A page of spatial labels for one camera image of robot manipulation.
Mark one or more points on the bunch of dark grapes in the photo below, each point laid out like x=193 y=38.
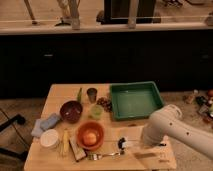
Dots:
x=105 y=103

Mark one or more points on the orange bowl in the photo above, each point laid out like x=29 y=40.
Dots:
x=90 y=126

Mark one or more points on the wooden table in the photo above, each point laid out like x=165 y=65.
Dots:
x=42 y=159

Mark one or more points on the white round container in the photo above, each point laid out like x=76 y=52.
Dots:
x=49 y=139

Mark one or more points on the light blue cloth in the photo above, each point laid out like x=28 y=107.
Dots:
x=37 y=131

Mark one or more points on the white black dish brush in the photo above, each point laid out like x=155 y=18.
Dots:
x=124 y=143

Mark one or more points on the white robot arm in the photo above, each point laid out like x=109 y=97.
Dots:
x=168 y=121

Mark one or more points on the rectangular scrub block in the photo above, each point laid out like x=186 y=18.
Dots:
x=78 y=152

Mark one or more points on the green chili pepper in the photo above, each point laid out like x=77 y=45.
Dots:
x=79 y=95

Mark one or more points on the green plastic tray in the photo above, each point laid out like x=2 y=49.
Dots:
x=132 y=101

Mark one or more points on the black office chair base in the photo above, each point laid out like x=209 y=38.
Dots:
x=9 y=129

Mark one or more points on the silver fork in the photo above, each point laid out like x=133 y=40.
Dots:
x=96 y=156

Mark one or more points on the dark cabinet counter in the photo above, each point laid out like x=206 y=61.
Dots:
x=33 y=59

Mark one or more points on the orange fruit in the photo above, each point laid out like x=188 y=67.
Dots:
x=89 y=138

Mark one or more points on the grey metal cup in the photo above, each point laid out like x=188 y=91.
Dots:
x=92 y=94

